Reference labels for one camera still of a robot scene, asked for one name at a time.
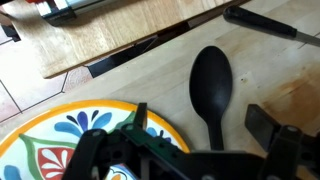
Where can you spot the silver metal base rail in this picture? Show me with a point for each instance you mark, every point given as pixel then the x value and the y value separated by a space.
pixel 60 11

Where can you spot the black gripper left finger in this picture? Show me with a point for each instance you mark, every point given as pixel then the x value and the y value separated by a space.
pixel 96 150

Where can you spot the black plastic spoon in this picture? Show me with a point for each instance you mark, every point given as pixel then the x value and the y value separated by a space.
pixel 210 83

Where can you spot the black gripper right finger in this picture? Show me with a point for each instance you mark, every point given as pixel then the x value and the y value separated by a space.
pixel 283 150

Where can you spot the colourful floral ceramic plate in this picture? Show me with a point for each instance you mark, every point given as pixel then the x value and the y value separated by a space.
pixel 50 140

